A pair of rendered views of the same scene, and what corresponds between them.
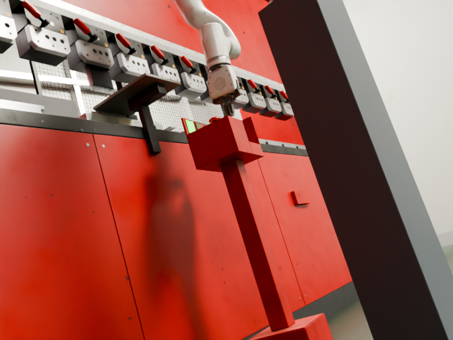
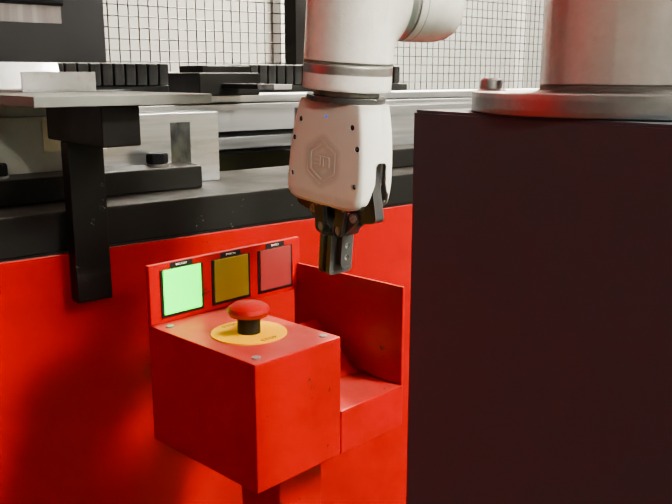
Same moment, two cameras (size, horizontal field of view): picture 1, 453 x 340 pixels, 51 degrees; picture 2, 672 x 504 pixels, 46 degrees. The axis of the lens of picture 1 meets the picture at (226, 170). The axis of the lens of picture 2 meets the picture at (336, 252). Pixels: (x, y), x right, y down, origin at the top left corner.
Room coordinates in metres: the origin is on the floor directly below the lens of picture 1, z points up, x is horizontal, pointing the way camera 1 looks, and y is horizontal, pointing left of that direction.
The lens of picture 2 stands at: (0.83, -0.33, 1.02)
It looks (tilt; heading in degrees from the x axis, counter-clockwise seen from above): 12 degrees down; 19
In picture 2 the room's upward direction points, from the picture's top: straight up
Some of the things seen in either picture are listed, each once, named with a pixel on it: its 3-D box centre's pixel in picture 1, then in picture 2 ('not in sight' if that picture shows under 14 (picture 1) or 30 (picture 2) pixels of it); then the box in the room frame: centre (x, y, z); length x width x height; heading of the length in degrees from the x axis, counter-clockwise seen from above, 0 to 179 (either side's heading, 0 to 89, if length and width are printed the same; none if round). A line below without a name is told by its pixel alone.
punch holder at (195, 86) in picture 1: (187, 77); not in sight; (2.13, 0.05, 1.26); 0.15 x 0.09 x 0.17; 149
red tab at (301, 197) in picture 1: (300, 197); not in sight; (2.43, -0.32, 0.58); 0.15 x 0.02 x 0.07; 149
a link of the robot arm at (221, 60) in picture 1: (218, 65); (345, 79); (1.57, -0.08, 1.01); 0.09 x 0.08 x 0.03; 65
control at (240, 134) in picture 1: (223, 137); (279, 348); (1.54, -0.02, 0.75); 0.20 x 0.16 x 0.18; 155
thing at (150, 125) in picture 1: (153, 121); (96, 206); (1.54, 0.19, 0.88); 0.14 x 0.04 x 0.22; 59
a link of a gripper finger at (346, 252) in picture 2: (232, 105); (349, 242); (1.56, -0.09, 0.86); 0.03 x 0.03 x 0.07; 65
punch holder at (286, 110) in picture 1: (281, 105); not in sight; (2.99, -0.47, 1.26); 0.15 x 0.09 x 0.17; 149
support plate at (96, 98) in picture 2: (137, 96); (74, 97); (1.56, 0.22, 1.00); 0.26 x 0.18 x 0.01; 59
